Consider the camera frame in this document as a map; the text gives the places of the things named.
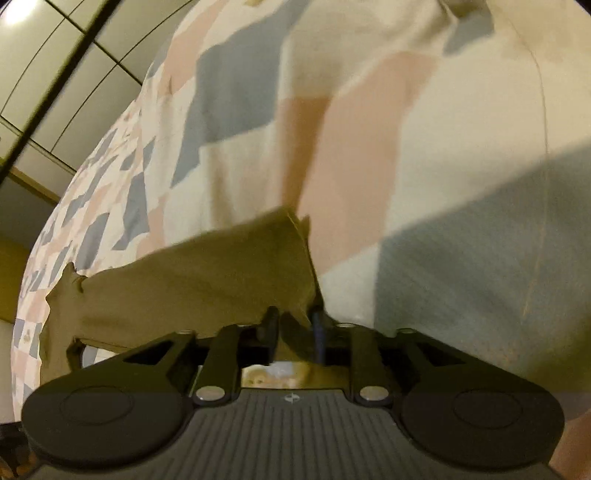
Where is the yellow wooden door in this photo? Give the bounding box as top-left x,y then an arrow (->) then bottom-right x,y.
0,233 -> 35,324

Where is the olive brown garment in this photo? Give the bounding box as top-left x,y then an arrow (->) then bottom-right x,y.
41,205 -> 334,376

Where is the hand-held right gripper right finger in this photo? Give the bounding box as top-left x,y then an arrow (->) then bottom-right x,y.
311,310 -> 467,408

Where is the checkered bear print quilt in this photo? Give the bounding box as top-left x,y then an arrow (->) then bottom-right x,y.
9,0 -> 591,468

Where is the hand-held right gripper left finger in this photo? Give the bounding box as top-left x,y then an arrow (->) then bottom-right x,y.
122,307 -> 280,408

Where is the white panelled wardrobe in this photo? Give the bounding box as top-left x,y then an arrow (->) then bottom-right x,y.
0,0 -> 186,177

